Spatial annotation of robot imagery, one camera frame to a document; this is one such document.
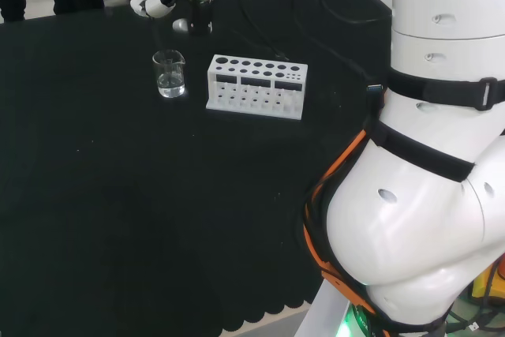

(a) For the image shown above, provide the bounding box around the black bench cloth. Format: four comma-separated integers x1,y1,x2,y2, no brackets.
0,0,395,337

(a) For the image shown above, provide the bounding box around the orange cable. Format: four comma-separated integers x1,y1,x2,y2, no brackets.
302,129,382,337

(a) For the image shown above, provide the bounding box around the white test tube rack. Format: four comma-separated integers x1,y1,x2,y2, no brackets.
204,54,309,122

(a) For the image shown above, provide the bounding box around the clear glass beaker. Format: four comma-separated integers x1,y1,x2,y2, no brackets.
151,49,187,99

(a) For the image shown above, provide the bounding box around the yellow stop button box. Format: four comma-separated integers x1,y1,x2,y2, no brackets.
471,258,505,309

